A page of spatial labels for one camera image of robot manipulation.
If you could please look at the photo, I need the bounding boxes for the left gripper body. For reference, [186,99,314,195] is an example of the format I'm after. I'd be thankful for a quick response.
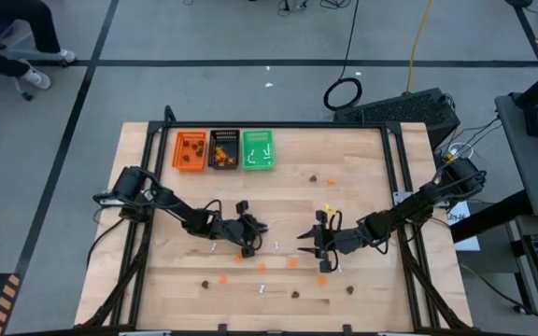
[235,201,257,259]

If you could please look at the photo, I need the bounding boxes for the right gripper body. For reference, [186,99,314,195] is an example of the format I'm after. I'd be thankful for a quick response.
[314,210,333,273]

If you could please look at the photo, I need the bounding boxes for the green plastic basket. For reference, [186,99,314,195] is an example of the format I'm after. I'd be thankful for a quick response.
[242,129,276,171]

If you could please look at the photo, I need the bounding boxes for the orange plastic basket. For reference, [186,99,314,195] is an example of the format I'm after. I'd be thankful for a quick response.
[172,129,208,173]

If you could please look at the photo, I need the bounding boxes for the black plastic basket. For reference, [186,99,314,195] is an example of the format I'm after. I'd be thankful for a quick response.
[207,129,241,170]

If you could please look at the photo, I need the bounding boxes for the white paper sheet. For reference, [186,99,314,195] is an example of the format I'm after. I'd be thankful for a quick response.
[446,199,481,252]

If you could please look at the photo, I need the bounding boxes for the black computer tower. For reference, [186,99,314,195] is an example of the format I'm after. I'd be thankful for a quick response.
[333,87,461,150]

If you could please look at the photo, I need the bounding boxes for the power strip with plugs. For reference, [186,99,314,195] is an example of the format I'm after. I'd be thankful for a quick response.
[444,141,475,162]

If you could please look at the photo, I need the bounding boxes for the grey desk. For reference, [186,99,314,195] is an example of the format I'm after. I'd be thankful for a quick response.
[495,92,538,220]

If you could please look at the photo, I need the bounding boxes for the grey office chair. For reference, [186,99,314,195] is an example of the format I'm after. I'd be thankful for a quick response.
[0,21,72,102]

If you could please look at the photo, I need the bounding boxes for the black left camera cable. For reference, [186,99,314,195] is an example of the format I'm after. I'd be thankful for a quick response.
[203,199,263,256]

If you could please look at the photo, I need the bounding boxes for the black camera cable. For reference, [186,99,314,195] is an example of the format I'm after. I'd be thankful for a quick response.
[203,199,263,256]
[327,209,345,234]

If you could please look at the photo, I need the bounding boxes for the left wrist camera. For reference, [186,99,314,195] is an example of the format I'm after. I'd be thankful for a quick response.
[216,218,242,242]

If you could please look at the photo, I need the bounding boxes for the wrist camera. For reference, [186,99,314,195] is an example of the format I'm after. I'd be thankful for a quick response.
[332,228,368,256]
[216,218,242,242]

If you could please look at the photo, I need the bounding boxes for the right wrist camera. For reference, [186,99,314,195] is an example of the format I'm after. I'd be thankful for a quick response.
[332,228,368,256]

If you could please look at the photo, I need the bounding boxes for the black right camera cable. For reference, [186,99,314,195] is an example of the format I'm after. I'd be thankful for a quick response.
[327,209,345,234]

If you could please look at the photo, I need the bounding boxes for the black hanging cable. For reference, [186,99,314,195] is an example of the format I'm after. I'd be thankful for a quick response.
[322,0,363,112]

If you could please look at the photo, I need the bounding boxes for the yellow hanging cable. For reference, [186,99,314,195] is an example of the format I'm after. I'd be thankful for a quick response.
[403,0,436,94]

